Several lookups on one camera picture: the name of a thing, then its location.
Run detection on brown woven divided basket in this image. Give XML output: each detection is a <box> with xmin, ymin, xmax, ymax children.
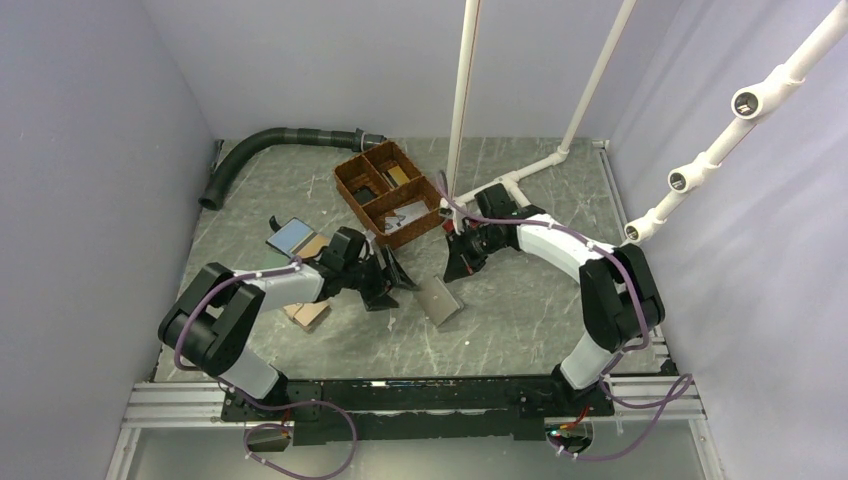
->
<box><xmin>333</xmin><ymin>141</ymin><xmax>442</xmax><ymax>249</ymax></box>

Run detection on open blue card wallet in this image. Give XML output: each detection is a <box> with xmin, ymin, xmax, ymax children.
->
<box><xmin>265</xmin><ymin>216</ymin><xmax>330</xmax><ymax>259</ymax></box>

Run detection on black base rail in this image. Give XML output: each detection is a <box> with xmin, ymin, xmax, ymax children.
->
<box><xmin>220</xmin><ymin>374</ymin><xmax>614</xmax><ymax>446</ymax></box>

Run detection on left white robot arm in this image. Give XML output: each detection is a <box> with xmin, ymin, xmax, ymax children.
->
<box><xmin>157</xmin><ymin>227</ymin><xmax>418</xmax><ymax>420</ymax></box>

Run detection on black card in basket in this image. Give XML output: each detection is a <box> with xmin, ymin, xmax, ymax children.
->
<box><xmin>353</xmin><ymin>186</ymin><xmax>377</xmax><ymax>205</ymax></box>

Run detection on beige snap card holder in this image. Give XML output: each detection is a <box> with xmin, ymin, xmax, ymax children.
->
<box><xmin>282</xmin><ymin>301</ymin><xmax>331</xmax><ymax>333</ymax></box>

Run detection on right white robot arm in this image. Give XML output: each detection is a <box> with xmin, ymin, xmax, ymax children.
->
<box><xmin>440</xmin><ymin>184</ymin><xmax>666</xmax><ymax>415</ymax></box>

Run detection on cards in basket front compartment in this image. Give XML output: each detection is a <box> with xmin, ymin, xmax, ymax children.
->
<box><xmin>384</xmin><ymin>201</ymin><xmax>429</xmax><ymax>233</ymax></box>

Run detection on white PVC pipe frame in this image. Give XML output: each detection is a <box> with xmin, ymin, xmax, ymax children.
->
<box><xmin>443</xmin><ymin>0</ymin><xmax>639</xmax><ymax>233</ymax></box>

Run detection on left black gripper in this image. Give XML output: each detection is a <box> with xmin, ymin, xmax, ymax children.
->
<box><xmin>342</xmin><ymin>245</ymin><xmax>418</xmax><ymax>311</ymax></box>

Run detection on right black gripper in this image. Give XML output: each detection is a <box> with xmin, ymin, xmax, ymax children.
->
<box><xmin>443</xmin><ymin>223</ymin><xmax>506</xmax><ymax>283</ymax></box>

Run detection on white pipe camera boom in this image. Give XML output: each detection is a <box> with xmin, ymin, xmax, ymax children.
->
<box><xmin>624</xmin><ymin>0</ymin><xmax>847</xmax><ymax>245</ymax></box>

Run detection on grey leather card holder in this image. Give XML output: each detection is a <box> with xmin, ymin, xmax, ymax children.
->
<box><xmin>413</xmin><ymin>275</ymin><xmax>464</xmax><ymax>328</ymax></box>

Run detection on gold card in basket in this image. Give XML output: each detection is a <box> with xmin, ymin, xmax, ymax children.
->
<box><xmin>384</xmin><ymin>165</ymin><xmax>409</xmax><ymax>188</ymax></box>

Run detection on green card holder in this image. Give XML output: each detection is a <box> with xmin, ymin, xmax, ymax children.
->
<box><xmin>259</xmin><ymin>252</ymin><xmax>291</xmax><ymax>270</ymax></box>

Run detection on black corrugated hose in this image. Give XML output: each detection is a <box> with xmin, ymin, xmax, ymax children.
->
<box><xmin>197</xmin><ymin>127</ymin><xmax>388</xmax><ymax>213</ymax></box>

